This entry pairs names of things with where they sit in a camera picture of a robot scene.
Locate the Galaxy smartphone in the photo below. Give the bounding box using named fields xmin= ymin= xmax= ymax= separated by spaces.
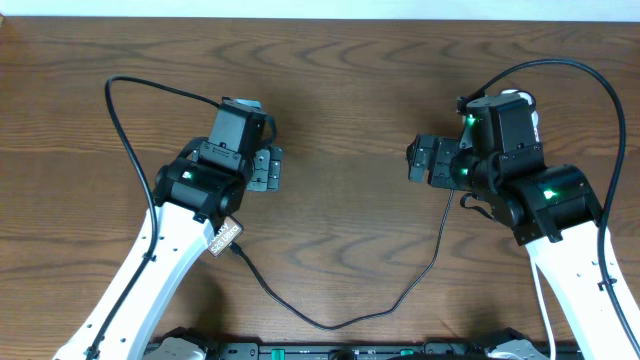
xmin=208 ymin=216 xmax=244 ymax=258

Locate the black charger cable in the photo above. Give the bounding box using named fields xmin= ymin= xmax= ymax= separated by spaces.
xmin=228 ymin=188 xmax=456 ymax=332

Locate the white power strip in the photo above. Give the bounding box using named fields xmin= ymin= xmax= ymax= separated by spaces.
xmin=499 ymin=89 xmax=542 ymax=144

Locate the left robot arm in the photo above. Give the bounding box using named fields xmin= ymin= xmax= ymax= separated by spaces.
xmin=55 ymin=98 xmax=282 ymax=359

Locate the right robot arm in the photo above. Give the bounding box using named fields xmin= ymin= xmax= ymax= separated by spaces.
xmin=406 ymin=90 xmax=639 ymax=359

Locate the white power strip cord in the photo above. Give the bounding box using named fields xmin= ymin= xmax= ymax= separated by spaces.
xmin=529 ymin=257 xmax=558 ymax=360

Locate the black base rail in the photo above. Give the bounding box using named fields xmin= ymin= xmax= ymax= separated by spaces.
xmin=144 ymin=327 xmax=586 ymax=360

